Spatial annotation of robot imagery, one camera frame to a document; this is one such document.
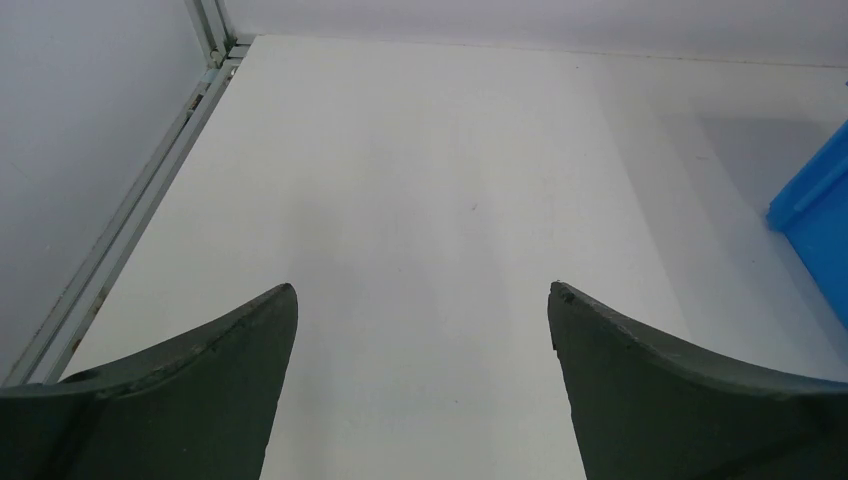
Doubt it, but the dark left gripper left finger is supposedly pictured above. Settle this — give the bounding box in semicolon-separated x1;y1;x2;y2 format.
1;284;298;479

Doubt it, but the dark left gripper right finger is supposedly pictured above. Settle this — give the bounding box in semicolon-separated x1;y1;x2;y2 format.
547;282;847;479

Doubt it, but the aluminium frame rail left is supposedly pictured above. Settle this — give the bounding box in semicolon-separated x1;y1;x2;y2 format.
1;1;237;386

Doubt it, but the blue plastic bin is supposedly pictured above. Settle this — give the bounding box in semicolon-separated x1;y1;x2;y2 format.
766;124;847;324

